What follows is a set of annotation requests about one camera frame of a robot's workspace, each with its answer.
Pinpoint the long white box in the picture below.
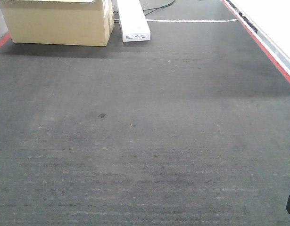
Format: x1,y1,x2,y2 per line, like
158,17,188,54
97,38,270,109
116,0,151,42

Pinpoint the cardboard box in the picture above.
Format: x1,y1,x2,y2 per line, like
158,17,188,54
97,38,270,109
0,0,114,46

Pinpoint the white table edge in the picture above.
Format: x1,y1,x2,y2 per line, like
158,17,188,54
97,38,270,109
223,0,290,84

